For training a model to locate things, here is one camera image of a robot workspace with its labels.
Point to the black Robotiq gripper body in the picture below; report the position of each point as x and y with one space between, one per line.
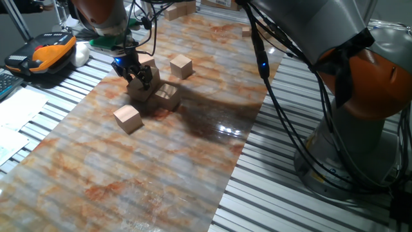
127 61

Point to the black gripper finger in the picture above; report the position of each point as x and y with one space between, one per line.
122 74
147 75

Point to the plain wooden cube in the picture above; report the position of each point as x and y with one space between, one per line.
180 3
167 96
148 59
191 6
156 79
140 95
127 117
181 66
182 11
170 12

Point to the black sleeved forearm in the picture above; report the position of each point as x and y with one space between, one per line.
19 6

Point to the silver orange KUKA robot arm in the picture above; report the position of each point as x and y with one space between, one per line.
322 22

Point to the person's hand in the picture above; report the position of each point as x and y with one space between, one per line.
48 6

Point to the white rounded object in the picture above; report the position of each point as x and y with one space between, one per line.
81 54

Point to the orange black teach pendant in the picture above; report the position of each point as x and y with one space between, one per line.
48 53

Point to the thin metal tripod leg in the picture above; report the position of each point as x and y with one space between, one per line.
59 16

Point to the orange grey marble mat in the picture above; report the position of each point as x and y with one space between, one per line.
161 177

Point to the brown cardboard box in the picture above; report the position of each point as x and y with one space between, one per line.
220 3

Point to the white paper sheet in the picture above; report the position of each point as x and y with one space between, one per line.
9 143
19 108

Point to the black keyboard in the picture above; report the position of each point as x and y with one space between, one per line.
8 83

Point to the grey metal stand bar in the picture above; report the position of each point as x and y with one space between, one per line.
17 21

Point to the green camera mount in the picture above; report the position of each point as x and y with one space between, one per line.
104 42

